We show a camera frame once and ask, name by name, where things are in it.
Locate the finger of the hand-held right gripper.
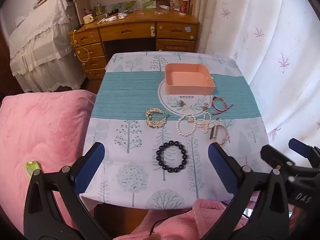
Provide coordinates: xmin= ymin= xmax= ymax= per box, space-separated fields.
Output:
xmin=288 ymin=138 xmax=320 ymax=167
xmin=260 ymin=144 xmax=296 ymax=178

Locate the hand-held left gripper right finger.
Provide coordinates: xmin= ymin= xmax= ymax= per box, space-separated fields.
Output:
xmin=200 ymin=142 xmax=290 ymax=240

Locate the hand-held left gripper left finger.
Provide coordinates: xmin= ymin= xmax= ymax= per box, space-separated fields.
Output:
xmin=24 ymin=142 xmax=113 ymax=240

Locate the pink watch band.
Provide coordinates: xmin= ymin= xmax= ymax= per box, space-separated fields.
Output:
xmin=209 ymin=124 xmax=231 ymax=147

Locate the thin pearl chain bracelet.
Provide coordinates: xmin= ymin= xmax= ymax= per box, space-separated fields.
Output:
xmin=197 ymin=110 xmax=216 ymax=133

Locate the red string bracelet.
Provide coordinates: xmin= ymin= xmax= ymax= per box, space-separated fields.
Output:
xmin=211 ymin=96 xmax=234 ymax=115

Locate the white pearl bracelet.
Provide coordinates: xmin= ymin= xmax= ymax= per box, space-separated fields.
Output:
xmin=176 ymin=114 xmax=198 ymax=137

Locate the dark bead bracelet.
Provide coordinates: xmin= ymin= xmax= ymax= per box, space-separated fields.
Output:
xmin=156 ymin=141 xmax=188 ymax=173

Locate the gold leaf hair comb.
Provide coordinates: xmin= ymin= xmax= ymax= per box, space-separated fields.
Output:
xmin=145 ymin=108 xmax=170 ymax=128

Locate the pink box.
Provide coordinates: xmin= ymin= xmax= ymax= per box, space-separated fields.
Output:
xmin=164 ymin=63 xmax=216 ymax=96

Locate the green snack packet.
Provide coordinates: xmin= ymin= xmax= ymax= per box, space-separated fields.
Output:
xmin=24 ymin=161 xmax=41 ymax=178

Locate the pink quilt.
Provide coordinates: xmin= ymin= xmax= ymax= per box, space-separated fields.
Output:
xmin=0 ymin=91 xmax=98 ymax=232

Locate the pink quilted clothing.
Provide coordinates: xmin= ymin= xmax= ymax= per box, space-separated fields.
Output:
xmin=135 ymin=199 xmax=252 ymax=240

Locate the white floral curtain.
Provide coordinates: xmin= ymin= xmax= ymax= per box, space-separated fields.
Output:
xmin=192 ymin=0 xmax=320 ymax=157

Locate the white lace furniture cover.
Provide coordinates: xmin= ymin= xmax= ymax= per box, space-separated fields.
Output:
xmin=9 ymin=0 xmax=87 ymax=93

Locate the wooden desk with drawers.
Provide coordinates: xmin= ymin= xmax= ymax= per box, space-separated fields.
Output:
xmin=69 ymin=10 xmax=200 ymax=80

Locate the crumpled white tissue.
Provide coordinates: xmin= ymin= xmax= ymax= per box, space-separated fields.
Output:
xmin=97 ymin=15 xmax=117 ymax=24

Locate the red paper cup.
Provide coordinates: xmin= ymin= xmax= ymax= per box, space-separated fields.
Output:
xmin=178 ymin=0 xmax=190 ymax=15

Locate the floral patterned box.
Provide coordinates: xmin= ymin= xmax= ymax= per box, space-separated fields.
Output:
xmin=169 ymin=0 xmax=186 ymax=11

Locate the black cable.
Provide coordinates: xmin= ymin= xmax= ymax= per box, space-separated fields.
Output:
xmin=149 ymin=219 xmax=165 ymax=237

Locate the white cable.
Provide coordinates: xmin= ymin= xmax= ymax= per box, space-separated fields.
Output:
xmin=72 ymin=29 xmax=91 ymax=62

